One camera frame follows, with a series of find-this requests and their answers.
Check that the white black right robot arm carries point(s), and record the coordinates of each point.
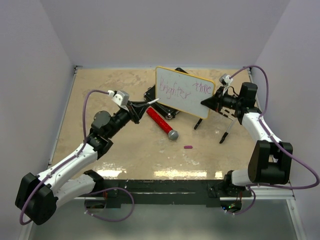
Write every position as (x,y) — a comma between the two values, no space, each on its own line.
(268,164)

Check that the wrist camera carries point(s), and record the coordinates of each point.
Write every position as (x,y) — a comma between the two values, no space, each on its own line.
(119,97)
(226,80)

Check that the black whiteboard stand foot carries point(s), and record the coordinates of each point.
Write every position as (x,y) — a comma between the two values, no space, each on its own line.
(198,124)

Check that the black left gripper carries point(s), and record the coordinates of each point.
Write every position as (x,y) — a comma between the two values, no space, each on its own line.
(136,111)

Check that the yellow framed whiteboard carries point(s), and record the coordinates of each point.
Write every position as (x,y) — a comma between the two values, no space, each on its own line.
(183,92)

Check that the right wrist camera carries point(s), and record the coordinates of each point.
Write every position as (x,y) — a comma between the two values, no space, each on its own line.
(226,80)

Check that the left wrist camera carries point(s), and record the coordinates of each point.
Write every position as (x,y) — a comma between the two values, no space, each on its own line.
(119,97)

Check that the red glitter microphone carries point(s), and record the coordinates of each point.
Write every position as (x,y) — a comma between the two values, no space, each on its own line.
(170,132)

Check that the white marker pen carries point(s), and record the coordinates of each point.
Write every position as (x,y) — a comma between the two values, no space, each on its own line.
(153,101)

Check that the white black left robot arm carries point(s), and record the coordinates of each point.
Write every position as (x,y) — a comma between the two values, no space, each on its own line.
(39,195)

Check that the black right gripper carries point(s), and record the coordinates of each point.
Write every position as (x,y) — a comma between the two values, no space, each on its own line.
(215,102)

